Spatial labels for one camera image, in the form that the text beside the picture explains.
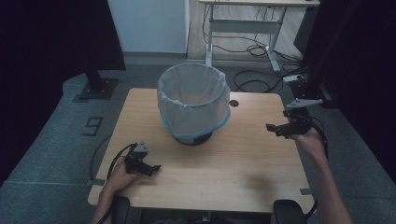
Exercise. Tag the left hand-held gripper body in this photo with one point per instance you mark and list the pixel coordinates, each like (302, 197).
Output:
(135, 158)

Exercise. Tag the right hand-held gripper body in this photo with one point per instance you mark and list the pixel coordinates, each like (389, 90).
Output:
(300, 119)

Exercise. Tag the trash bin with white liner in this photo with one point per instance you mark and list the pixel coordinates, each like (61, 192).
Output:
(193, 109)

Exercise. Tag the person's right hand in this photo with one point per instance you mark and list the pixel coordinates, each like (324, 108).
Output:
(309, 141)

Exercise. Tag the person's left hand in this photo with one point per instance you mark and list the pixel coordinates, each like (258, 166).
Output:
(120, 180)

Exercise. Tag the white power strip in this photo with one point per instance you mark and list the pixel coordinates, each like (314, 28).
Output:
(293, 78)

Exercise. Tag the grey tape strip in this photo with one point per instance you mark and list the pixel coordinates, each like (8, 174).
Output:
(306, 191)
(95, 182)

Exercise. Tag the black chair armrest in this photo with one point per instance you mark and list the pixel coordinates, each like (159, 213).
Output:
(121, 211)
(288, 213)

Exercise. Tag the dark curtain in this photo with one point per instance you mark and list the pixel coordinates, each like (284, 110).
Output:
(361, 62)
(43, 62)

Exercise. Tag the white panel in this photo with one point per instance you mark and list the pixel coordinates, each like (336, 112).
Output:
(148, 25)

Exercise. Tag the black stand with base plate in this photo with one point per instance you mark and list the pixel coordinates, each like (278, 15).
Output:
(314, 91)
(99, 88)

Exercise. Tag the white desk frame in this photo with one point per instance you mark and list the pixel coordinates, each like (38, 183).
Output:
(246, 25)

